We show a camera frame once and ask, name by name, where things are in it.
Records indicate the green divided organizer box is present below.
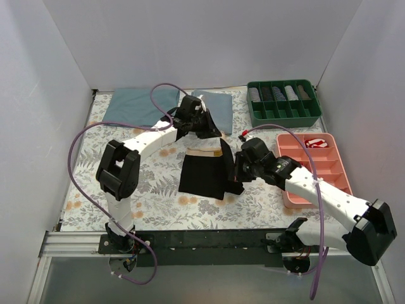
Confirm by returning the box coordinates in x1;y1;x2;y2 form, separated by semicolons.
246;79;322;128

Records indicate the aluminium frame rail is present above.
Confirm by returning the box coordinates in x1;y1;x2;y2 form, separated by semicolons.
39;231;108;257

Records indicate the brown rolled sock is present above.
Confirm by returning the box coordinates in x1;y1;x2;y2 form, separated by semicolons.
297;84;311;100

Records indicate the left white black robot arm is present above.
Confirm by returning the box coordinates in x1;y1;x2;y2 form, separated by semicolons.
96;95;221;253

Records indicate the black rolled sock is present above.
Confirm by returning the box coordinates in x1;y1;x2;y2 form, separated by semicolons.
260;87;273;101

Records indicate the grey blue folded cloth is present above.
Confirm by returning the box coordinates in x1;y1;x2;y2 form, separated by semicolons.
192;89;233;135

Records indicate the floral patterned table mat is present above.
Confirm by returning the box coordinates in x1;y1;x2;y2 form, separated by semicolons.
61;87;354;231

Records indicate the black underwear beige waistband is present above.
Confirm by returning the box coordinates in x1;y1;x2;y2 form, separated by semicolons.
178;138;244;200

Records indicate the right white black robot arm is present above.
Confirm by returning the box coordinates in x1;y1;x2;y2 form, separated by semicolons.
235;137;397;266

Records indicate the red white striped rolled garment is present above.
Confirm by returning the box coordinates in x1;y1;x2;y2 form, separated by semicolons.
304;138;329;149

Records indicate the white striped rolled sock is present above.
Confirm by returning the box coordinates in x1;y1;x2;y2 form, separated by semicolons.
248;87;261;103

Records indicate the grey white rolled sock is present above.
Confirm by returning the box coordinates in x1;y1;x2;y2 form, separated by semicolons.
285;85;299;101

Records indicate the blue striped rolled sock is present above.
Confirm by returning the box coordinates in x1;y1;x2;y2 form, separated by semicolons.
272;86;287;101

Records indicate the teal folded cloth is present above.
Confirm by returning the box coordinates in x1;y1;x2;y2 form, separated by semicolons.
103;87;180;127

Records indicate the pink divided organizer box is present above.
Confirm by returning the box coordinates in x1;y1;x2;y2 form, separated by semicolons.
275;133;352;194

